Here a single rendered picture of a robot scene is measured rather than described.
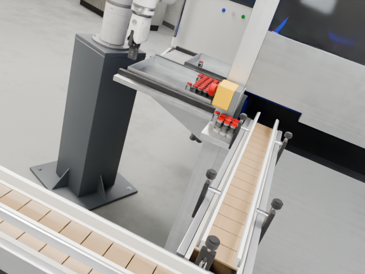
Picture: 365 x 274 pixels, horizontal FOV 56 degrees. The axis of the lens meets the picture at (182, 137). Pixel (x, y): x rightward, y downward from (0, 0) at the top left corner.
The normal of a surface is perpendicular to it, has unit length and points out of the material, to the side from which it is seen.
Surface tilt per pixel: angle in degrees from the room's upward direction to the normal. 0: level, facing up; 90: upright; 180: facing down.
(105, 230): 90
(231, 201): 0
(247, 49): 90
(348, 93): 90
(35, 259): 0
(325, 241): 90
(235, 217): 0
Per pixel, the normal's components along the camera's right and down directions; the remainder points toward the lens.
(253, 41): -0.32, 0.36
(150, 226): 0.28, -0.84
